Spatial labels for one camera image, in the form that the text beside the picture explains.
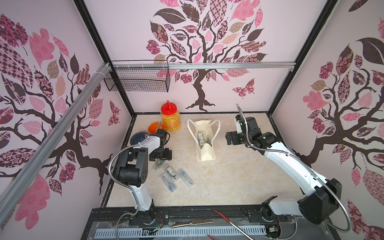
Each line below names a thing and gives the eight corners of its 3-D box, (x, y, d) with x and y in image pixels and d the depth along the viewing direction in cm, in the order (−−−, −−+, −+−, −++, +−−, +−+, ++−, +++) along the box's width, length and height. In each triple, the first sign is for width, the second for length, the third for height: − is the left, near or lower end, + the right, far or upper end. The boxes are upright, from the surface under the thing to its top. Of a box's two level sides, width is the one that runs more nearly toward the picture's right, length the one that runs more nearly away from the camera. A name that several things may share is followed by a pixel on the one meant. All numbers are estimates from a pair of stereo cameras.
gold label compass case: (172, 181, 87) (172, 179, 86) (162, 167, 93) (162, 166, 91) (178, 176, 89) (178, 174, 87) (168, 163, 94) (168, 162, 93)
